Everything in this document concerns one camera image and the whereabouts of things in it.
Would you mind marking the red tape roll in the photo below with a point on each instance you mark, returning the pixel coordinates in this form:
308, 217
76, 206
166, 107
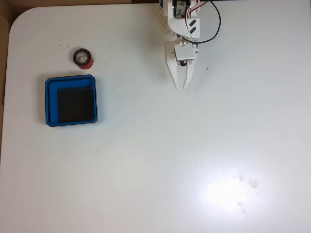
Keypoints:
87, 64

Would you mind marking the blue square box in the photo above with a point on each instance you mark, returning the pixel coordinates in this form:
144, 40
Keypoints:
51, 106

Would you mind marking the white square camera box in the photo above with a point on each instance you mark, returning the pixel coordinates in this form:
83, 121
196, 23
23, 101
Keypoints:
184, 52

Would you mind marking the white perforated base plate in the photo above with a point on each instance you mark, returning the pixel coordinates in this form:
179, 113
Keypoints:
162, 19

